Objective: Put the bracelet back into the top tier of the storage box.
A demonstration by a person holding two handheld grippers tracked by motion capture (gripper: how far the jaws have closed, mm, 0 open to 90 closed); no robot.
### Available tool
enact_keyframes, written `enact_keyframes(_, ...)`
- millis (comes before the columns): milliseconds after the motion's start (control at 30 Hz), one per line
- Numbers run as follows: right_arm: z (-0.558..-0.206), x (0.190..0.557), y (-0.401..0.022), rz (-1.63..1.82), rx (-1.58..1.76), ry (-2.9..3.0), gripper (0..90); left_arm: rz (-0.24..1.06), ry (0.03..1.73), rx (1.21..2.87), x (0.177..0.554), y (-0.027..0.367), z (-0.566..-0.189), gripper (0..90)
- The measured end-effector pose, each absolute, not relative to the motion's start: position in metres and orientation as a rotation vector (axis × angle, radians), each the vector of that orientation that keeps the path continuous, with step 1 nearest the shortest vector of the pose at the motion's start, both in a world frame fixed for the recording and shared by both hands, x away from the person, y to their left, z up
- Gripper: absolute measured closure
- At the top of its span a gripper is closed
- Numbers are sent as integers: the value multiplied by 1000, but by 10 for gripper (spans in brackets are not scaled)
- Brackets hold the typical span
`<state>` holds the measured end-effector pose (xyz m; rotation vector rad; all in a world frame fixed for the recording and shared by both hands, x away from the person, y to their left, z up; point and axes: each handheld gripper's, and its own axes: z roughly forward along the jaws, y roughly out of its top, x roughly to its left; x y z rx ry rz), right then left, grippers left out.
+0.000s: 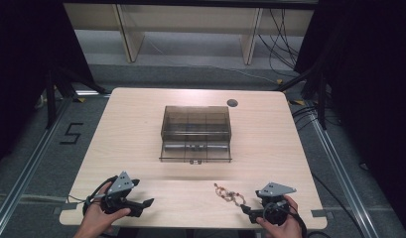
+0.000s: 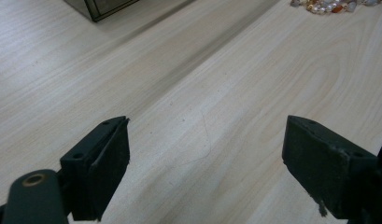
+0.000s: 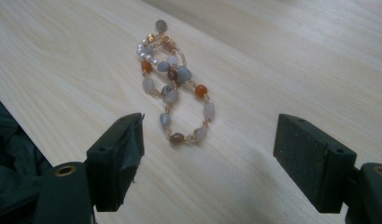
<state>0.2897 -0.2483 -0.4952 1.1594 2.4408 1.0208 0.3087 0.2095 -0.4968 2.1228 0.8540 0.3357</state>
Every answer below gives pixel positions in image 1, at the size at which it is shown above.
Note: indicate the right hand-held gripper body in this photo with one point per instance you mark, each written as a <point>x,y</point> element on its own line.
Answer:
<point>275,198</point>

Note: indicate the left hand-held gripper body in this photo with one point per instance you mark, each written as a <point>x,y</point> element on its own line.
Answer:
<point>119,186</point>

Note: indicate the transparent brown jewellery box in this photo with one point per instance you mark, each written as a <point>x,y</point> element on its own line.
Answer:
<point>195,132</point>

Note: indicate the person's right hand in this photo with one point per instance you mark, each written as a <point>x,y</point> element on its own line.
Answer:
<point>283,228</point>

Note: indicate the person's left hand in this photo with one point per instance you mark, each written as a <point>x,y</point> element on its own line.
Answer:
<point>99,213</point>

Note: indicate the grey tape piece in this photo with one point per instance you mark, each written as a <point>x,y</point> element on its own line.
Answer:
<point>69,206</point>
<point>319,213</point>

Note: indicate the black tape floor mark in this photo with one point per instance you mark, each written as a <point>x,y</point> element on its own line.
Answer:
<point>72,133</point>

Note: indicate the yellow black tape piece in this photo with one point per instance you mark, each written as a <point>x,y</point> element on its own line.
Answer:
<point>79,99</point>
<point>297,102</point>

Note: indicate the black metal stand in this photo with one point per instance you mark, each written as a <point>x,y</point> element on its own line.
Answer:
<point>318,89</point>
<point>58,89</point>

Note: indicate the black curtain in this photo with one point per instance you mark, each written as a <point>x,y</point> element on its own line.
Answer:
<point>366,82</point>
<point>28,66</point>

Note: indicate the light wooden shelf unit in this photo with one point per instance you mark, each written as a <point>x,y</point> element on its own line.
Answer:
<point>190,23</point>

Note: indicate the aluminium floor rail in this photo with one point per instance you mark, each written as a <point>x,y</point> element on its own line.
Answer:
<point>28,165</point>
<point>342,172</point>

